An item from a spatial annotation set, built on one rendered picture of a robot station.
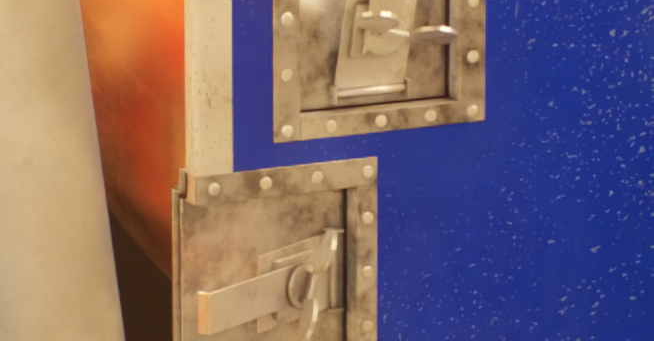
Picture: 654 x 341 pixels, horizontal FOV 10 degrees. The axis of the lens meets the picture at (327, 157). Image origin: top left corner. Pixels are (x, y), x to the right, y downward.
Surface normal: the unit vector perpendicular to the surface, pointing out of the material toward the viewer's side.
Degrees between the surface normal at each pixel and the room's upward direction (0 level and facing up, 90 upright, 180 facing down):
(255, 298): 90
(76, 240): 80
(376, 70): 106
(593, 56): 90
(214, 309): 90
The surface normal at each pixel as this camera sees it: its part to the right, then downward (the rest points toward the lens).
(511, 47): 0.44, 0.20
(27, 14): 0.80, -0.04
